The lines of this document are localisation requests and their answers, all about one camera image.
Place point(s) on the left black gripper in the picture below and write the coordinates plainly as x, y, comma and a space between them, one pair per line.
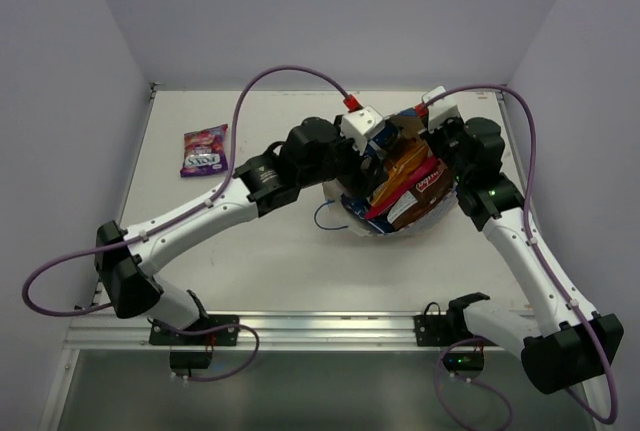
364, 171

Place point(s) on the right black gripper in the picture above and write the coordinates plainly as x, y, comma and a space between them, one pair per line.
431, 137

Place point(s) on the blue checkered paper bag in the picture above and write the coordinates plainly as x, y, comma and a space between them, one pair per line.
331, 215

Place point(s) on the purple Fox's candy bag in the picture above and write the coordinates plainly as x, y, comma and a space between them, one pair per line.
204, 152

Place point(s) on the blue Doritos chip bag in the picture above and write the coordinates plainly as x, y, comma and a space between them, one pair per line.
384, 141

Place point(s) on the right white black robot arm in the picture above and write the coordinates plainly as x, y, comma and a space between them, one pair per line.
570, 340

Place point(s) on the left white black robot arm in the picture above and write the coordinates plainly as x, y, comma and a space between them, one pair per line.
129, 260

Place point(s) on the pink snack packet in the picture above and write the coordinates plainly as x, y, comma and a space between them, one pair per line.
399, 185

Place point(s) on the orange snack packet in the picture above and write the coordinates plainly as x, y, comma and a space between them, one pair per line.
400, 163

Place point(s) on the brown chocolate snack packet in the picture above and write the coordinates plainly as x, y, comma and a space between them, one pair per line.
421, 198

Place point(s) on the blue white snack packet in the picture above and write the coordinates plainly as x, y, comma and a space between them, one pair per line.
359, 208

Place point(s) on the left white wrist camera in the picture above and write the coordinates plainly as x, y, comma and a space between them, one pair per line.
361, 126

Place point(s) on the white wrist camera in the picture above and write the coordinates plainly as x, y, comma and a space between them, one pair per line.
435, 115
361, 126

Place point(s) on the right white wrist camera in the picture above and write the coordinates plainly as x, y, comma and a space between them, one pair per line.
435, 115

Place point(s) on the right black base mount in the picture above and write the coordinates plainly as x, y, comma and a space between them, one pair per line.
432, 328

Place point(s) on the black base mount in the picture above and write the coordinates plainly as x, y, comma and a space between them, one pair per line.
190, 353
432, 328

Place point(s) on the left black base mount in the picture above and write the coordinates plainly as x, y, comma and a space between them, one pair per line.
190, 353

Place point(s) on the aluminium mounting rail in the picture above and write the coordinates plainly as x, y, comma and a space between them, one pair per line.
278, 331

